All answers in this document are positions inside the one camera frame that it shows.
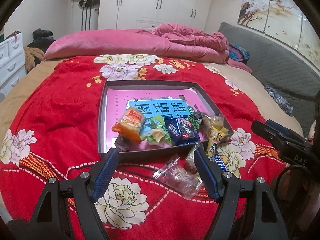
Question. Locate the green white snack packet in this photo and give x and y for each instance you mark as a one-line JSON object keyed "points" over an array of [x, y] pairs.
{"points": [[158, 134]]}

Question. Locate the pink and blue book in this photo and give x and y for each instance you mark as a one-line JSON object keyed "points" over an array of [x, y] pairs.
{"points": [[174, 103]]}

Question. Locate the Snickers bar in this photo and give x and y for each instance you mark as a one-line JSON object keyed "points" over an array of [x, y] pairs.
{"points": [[220, 162]]}

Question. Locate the clear bag purple pastry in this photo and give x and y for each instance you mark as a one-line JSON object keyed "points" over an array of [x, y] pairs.
{"points": [[176, 177]]}

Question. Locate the pink quilt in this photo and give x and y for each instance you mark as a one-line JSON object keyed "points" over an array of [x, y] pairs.
{"points": [[168, 40]]}

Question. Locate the orange rice cracker packet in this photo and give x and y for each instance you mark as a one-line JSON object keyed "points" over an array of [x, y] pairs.
{"points": [[130, 124]]}

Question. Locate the dark clothes pile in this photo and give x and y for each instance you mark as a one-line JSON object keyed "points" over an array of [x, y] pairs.
{"points": [[42, 39]]}

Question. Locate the black silver candy wrapper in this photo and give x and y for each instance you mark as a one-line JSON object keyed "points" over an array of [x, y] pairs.
{"points": [[122, 144]]}

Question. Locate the clear bag brown cake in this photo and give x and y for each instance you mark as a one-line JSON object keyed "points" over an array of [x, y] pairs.
{"points": [[189, 160]]}

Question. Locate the white drawer cabinet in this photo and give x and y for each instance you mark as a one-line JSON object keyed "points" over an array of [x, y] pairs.
{"points": [[12, 63]]}

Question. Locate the tree wall painting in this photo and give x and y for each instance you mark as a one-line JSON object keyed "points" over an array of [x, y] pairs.
{"points": [[284, 21]]}

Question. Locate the yellow snack packet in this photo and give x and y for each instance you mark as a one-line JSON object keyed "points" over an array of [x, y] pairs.
{"points": [[215, 131]]}

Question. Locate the green pea snack packet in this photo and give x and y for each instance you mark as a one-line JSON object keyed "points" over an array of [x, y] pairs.
{"points": [[196, 120]]}

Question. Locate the blue purple cloth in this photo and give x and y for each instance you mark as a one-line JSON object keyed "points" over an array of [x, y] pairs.
{"points": [[238, 53]]}

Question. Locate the blue snack packet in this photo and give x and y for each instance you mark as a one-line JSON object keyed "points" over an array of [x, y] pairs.
{"points": [[181, 131]]}

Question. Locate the red floral blanket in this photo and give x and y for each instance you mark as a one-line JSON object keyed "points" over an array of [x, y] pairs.
{"points": [[55, 133]]}

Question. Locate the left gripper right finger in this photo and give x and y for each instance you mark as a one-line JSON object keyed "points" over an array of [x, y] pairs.
{"points": [[210, 173]]}

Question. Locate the grey padded headboard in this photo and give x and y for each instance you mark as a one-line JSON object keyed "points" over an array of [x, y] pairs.
{"points": [[276, 66]]}

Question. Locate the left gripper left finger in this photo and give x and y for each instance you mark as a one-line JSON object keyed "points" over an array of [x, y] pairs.
{"points": [[101, 173]]}

